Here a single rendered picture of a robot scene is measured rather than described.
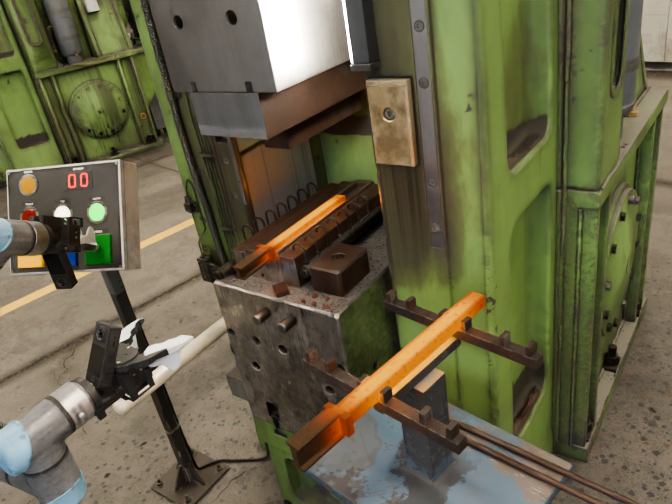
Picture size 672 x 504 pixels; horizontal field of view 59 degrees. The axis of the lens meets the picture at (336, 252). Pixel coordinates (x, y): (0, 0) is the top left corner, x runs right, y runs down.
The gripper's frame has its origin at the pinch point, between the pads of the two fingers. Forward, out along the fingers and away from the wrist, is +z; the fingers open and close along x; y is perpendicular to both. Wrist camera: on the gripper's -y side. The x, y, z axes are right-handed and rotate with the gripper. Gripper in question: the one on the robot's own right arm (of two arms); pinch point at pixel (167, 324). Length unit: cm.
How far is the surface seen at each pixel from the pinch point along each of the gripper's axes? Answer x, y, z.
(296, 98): 8, -32, 42
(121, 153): -425, 94, 268
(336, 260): 15.7, 2.2, 35.4
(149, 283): -191, 100, 111
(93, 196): -48, -13, 21
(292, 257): 6.8, 0.7, 31.0
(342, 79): 8, -32, 59
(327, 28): 13, -45, 49
